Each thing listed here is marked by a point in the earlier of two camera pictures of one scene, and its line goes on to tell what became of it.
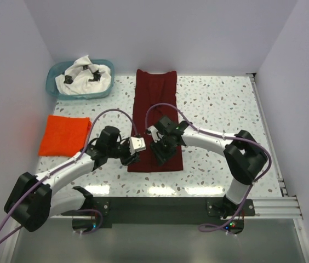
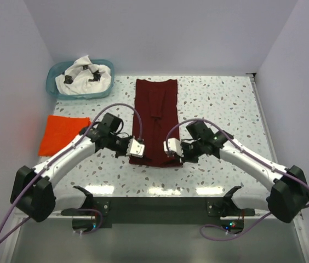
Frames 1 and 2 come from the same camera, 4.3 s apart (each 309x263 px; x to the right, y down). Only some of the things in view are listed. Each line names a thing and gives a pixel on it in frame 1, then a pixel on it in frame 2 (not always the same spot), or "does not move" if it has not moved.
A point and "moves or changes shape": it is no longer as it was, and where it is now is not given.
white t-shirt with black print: [83, 76] does not move
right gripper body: [161, 150] -> [186, 152]
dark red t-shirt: [150, 88] moves or changes shape
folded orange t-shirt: [64, 136] does not move
